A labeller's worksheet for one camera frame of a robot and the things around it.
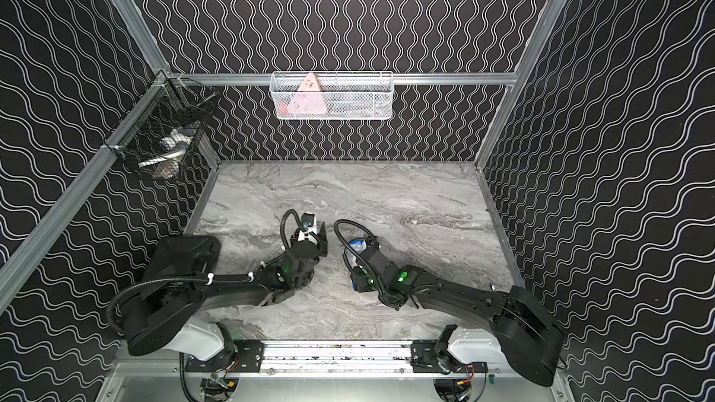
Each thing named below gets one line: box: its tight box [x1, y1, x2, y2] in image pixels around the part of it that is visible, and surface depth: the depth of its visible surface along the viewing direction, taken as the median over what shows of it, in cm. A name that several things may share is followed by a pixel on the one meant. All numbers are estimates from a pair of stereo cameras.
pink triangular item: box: [286, 72, 327, 115], surface depth 92 cm
